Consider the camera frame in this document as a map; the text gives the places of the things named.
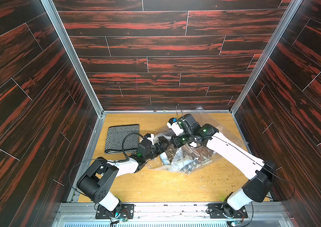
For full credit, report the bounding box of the aluminium front rail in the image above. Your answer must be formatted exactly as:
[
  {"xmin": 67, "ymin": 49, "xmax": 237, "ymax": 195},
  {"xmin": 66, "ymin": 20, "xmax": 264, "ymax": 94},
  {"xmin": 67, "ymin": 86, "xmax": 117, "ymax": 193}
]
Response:
[{"xmin": 53, "ymin": 202, "xmax": 296, "ymax": 227}]

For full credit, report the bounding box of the white blue plaid scarf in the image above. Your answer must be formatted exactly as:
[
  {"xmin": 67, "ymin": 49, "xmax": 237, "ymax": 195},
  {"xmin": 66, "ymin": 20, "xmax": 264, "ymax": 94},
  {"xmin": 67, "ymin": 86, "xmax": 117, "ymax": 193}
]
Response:
[{"xmin": 158, "ymin": 136, "xmax": 188, "ymax": 172}]

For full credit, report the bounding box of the clear plastic vacuum bag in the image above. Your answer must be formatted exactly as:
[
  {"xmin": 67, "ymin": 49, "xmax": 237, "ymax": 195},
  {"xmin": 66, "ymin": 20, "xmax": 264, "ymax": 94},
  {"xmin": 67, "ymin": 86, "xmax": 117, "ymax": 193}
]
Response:
[{"xmin": 146, "ymin": 106, "xmax": 248, "ymax": 175}]

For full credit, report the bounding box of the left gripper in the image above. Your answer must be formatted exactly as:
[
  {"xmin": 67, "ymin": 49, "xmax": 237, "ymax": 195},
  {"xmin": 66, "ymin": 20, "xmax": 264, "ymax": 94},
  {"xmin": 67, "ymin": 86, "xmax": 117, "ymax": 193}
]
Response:
[{"xmin": 143, "ymin": 141, "xmax": 169, "ymax": 163}]

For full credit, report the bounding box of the black white smiley scarf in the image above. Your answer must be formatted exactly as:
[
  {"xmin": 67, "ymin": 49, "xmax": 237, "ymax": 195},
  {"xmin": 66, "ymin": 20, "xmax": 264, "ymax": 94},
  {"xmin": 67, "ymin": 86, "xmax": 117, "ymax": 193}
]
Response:
[{"xmin": 180, "ymin": 160, "xmax": 203, "ymax": 174}]

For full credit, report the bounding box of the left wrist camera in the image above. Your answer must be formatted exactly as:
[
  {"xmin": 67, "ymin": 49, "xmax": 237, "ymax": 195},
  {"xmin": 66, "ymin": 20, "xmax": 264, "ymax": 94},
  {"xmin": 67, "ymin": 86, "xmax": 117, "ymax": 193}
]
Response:
[{"xmin": 144, "ymin": 133, "xmax": 154, "ymax": 145}]

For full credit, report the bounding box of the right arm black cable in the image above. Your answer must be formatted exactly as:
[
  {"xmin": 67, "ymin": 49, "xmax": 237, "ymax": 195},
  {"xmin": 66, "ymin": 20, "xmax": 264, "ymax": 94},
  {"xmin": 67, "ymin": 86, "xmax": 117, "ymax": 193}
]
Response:
[{"xmin": 217, "ymin": 136, "xmax": 296, "ymax": 227}]

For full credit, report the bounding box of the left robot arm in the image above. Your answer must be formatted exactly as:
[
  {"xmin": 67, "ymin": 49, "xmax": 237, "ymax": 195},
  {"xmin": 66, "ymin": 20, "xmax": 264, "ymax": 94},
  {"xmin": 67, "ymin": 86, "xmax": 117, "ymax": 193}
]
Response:
[{"xmin": 76, "ymin": 134, "xmax": 170, "ymax": 216}]

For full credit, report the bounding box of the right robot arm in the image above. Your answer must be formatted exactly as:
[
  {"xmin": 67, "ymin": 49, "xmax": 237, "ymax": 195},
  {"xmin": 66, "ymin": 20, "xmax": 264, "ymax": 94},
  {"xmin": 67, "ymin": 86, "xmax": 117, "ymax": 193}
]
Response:
[{"xmin": 167, "ymin": 114, "xmax": 276, "ymax": 218}]

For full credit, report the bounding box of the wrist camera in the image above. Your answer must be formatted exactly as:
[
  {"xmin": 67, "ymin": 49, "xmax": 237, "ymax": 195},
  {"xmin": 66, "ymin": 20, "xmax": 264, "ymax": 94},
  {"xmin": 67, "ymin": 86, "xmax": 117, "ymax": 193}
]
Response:
[
  {"xmin": 144, "ymin": 133, "xmax": 154, "ymax": 145},
  {"xmin": 167, "ymin": 118, "xmax": 184, "ymax": 136}
]

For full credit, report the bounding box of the black white chevron scarf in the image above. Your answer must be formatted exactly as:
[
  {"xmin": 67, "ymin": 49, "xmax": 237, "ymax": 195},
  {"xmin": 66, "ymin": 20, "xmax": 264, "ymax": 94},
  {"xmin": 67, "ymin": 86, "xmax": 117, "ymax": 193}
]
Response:
[{"xmin": 105, "ymin": 124, "xmax": 140, "ymax": 155}]

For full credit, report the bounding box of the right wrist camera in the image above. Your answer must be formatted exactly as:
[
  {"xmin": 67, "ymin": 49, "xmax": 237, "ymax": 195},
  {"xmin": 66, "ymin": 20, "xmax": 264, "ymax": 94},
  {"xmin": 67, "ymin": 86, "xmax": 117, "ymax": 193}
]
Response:
[{"xmin": 167, "ymin": 118, "xmax": 184, "ymax": 136}]

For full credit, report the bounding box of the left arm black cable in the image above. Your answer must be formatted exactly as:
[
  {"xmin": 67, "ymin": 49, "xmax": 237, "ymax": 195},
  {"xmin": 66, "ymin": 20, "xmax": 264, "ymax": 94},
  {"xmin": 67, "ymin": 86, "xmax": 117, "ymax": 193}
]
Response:
[{"xmin": 68, "ymin": 132, "xmax": 145, "ymax": 198}]

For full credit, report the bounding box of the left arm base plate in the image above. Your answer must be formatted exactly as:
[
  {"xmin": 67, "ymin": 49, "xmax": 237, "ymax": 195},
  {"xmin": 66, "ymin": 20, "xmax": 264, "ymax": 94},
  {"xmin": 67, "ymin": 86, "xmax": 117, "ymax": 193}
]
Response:
[{"xmin": 95, "ymin": 203, "xmax": 135, "ymax": 221}]

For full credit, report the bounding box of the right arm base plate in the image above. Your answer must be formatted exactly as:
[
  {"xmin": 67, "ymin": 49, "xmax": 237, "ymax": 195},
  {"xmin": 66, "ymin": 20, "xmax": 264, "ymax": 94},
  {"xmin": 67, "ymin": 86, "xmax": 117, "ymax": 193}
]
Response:
[{"xmin": 206, "ymin": 203, "xmax": 248, "ymax": 219}]

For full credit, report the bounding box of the brown plaid fringed scarf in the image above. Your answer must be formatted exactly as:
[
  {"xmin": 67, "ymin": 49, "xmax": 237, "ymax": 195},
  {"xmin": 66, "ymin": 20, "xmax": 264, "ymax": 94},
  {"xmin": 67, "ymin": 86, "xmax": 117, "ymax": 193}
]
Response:
[{"xmin": 181, "ymin": 144, "xmax": 221, "ymax": 168}]

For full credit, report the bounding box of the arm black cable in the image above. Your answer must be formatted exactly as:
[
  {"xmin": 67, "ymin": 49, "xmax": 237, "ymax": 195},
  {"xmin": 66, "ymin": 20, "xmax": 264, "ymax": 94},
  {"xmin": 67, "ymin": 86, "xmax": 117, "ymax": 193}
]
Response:
[
  {"xmin": 68, "ymin": 132, "xmax": 145, "ymax": 198},
  {"xmin": 217, "ymin": 136, "xmax": 296, "ymax": 227}
]

